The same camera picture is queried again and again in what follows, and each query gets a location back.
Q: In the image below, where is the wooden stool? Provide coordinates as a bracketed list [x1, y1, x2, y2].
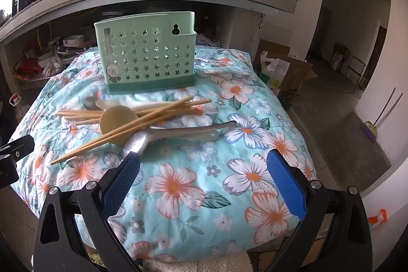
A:
[346, 57, 367, 89]

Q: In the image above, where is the cardboard box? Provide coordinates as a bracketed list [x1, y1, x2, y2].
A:
[255, 39, 317, 110]

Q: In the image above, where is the pile of wooden chopsticks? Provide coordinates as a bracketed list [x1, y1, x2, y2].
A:
[50, 96, 212, 166]

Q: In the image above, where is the white bowl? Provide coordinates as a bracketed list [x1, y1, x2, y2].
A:
[62, 34, 85, 48]

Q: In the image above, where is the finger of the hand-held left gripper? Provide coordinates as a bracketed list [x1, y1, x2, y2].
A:
[0, 135, 35, 162]
[0, 160, 20, 190]

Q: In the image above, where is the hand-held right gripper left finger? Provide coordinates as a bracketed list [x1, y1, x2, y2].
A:
[32, 151, 141, 272]

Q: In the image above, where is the crumpled white plastic bag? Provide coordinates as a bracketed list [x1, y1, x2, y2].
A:
[196, 33, 222, 48]

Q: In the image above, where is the orange white spray bottle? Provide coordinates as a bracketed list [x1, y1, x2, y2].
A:
[366, 209, 388, 225]

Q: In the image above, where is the floral blue blanket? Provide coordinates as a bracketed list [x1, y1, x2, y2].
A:
[8, 44, 317, 263]

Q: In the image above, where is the green perforated utensil holder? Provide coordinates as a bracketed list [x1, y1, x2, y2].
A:
[94, 11, 196, 95]

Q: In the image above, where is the white plastic shopping bag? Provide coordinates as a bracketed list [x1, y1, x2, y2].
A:
[260, 50, 290, 94]

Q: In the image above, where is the purple broom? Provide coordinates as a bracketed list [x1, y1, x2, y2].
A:
[360, 87, 404, 144]

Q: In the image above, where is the red packet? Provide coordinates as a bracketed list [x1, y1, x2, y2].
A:
[14, 60, 43, 80]

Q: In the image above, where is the beige plastic ladle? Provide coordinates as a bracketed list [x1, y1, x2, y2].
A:
[99, 105, 141, 145]

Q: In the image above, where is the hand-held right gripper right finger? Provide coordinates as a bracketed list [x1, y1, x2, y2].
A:
[266, 149, 373, 272]

